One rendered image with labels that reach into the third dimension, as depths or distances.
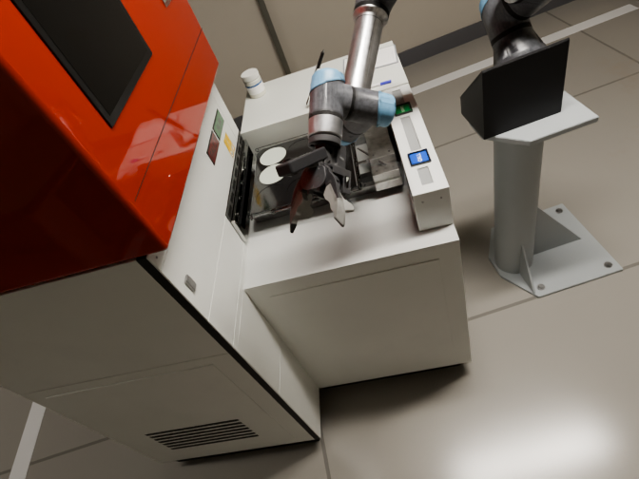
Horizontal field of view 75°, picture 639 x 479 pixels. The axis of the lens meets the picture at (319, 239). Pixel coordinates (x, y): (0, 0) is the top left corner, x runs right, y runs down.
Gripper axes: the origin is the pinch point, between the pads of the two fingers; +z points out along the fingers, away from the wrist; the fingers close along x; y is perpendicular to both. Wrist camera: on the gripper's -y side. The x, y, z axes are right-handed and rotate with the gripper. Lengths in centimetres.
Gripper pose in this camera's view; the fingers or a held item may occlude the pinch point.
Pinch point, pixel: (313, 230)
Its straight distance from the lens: 86.2
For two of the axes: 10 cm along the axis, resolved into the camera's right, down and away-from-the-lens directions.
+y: 7.0, 1.4, 7.0
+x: -7.1, 0.7, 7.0
